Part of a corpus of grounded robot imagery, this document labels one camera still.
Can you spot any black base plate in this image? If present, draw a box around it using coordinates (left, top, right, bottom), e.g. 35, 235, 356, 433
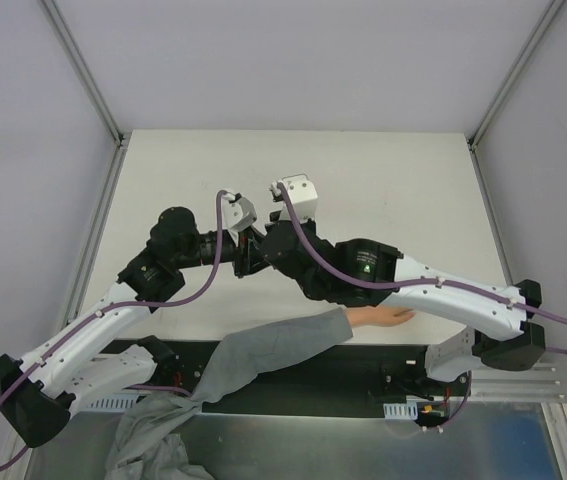
127, 339, 469, 419

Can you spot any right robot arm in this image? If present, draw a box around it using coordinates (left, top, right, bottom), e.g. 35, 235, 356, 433
259, 220, 546, 395

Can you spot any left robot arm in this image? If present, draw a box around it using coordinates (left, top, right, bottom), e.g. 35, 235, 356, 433
0, 195, 261, 448

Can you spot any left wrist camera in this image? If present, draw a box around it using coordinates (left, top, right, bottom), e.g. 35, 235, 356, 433
222, 191, 257, 245

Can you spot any left aluminium frame post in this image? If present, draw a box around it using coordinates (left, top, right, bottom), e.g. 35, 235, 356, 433
38, 0, 129, 147

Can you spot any mannequin hand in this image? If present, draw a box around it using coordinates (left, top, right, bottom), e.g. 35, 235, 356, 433
344, 306, 416, 328

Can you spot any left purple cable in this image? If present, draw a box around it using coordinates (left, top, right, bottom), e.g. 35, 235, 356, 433
0, 189, 239, 474

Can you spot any right aluminium frame post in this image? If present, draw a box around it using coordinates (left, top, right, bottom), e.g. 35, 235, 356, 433
467, 0, 567, 152

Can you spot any grey shirt sleeve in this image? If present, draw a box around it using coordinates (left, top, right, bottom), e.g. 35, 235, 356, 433
105, 309, 353, 479

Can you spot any aluminium frame post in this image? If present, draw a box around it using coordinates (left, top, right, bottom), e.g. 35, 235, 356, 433
38, 0, 129, 147
467, 0, 567, 152

